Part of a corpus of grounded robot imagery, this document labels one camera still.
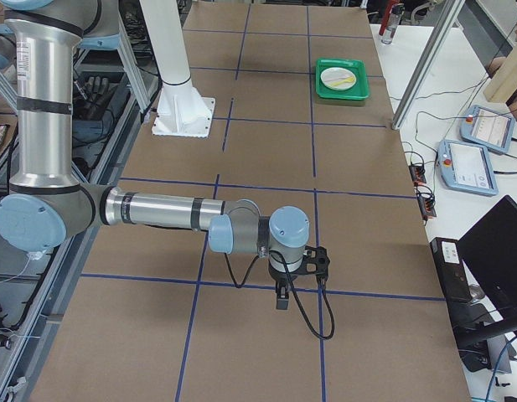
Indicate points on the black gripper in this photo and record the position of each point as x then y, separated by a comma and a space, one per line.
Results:
279, 278

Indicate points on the pale green round plate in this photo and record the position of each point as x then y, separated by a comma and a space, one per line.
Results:
338, 70

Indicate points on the black computer box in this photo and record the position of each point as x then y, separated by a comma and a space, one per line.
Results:
463, 313

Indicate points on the black monitor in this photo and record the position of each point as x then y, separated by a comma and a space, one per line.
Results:
489, 250

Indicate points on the green plastic tray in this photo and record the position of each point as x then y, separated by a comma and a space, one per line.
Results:
359, 92

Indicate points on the teach pendant near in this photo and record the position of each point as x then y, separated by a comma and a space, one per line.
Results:
466, 167

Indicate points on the teach pendant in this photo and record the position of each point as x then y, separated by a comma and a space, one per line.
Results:
466, 167
489, 128

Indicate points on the yellow plastic spoon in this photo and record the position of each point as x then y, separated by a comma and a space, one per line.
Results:
343, 84

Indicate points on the pink plastic spoon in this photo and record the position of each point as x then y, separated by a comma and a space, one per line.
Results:
334, 77

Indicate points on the teach pendant far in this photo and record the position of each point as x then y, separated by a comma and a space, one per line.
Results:
489, 128

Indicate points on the white camera mast pedestal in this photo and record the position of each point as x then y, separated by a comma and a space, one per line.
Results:
181, 110

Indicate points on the aluminium frame post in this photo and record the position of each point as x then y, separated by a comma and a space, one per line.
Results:
435, 42

